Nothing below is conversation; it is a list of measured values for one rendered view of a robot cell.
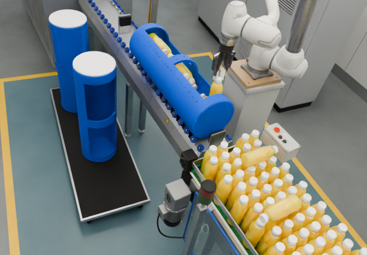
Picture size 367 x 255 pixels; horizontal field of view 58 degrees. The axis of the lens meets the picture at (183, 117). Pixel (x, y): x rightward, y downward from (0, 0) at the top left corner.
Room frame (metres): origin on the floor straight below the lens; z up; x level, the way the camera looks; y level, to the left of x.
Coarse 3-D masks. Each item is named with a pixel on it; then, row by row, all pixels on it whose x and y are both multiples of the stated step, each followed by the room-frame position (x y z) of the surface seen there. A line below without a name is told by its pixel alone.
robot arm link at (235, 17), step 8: (232, 8) 1.46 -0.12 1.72; (240, 8) 1.46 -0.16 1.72; (224, 16) 1.48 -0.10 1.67; (232, 16) 1.45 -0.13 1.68; (240, 16) 1.45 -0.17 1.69; (248, 16) 1.47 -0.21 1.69; (224, 24) 1.46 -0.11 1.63; (232, 24) 1.44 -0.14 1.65; (240, 24) 1.43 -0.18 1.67; (224, 32) 1.46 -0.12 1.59; (232, 32) 1.44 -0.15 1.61; (240, 32) 1.42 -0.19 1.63
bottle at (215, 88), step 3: (213, 84) 1.48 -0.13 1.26; (216, 84) 1.48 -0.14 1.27; (219, 84) 1.48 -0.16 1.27; (210, 87) 1.49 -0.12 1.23; (213, 87) 1.47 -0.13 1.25; (216, 87) 1.47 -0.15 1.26; (219, 87) 1.47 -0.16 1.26; (222, 87) 1.49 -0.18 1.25; (210, 90) 1.48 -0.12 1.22; (213, 90) 1.47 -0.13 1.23; (216, 90) 1.46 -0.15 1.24; (219, 90) 1.46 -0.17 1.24; (222, 90) 1.48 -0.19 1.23; (210, 93) 1.48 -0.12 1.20; (213, 93) 1.46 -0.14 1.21; (216, 93) 1.46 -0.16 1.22; (219, 93) 1.46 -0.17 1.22
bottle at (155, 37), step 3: (150, 33) 2.01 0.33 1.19; (153, 33) 2.02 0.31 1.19; (150, 36) 1.99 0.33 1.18; (153, 36) 1.98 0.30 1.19; (156, 36) 1.99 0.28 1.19; (153, 39) 1.96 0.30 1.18; (156, 39) 1.95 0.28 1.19; (159, 39) 1.96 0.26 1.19; (156, 42) 1.93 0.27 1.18; (159, 42) 1.92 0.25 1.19; (162, 42) 1.93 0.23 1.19; (159, 45) 1.90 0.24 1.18; (162, 45) 1.90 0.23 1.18; (162, 48) 1.89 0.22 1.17; (165, 48) 1.90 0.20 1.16
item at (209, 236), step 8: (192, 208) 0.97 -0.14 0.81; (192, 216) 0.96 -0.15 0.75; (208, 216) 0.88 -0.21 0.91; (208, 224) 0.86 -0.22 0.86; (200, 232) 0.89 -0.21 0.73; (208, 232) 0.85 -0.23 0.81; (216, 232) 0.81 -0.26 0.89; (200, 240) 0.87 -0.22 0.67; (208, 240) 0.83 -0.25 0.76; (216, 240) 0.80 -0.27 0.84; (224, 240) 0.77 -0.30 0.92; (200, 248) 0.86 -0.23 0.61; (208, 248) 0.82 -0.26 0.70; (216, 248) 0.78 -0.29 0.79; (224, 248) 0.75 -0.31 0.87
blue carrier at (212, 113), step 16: (144, 32) 1.96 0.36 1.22; (160, 32) 2.12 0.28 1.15; (144, 48) 1.84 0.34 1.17; (176, 48) 2.01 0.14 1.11; (144, 64) 1.78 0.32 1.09; (160, 64) 1.68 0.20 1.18; (192, 64) 1.80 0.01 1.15; (160, 80) 1.61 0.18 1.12; (176, 80) 1.54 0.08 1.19; (176, 96) 1.46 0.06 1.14; (192, 96) 1.42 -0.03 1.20; (208, 96) 1.41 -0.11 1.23; (224, 96) 1.46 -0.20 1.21; (176, 112) 1.46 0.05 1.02; (192, 112) 1.34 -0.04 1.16; (208, 112) 1.34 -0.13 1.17; (224, 112) 1.41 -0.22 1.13; (192, 128) 1.29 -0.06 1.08; (208, 128) 1.36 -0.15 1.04
